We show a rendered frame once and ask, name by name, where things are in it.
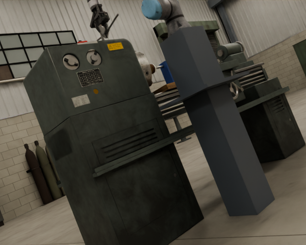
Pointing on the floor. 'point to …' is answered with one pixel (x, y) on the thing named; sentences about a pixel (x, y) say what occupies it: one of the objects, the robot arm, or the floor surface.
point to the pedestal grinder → (179, 129)
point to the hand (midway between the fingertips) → (105, 37)
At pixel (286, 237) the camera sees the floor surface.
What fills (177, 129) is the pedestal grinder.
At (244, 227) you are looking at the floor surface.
